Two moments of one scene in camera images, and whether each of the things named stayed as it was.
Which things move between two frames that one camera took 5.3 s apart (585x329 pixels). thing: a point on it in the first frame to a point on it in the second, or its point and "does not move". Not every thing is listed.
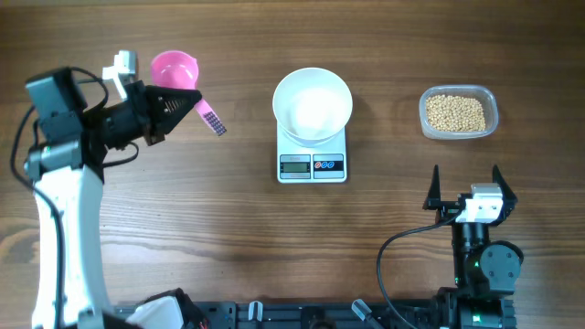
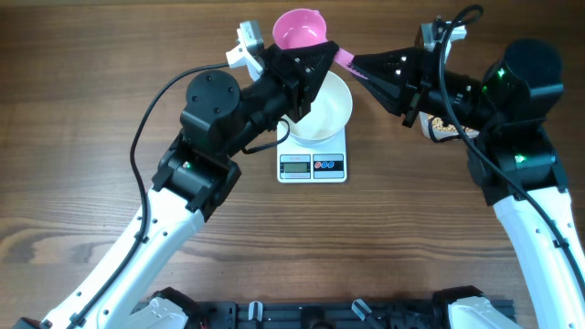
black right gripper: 448,209 to 421,73
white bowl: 312,106 does not move
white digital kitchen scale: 309,162 does not move
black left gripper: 153,102 to 287,68
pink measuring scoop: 174,68 to 307,26
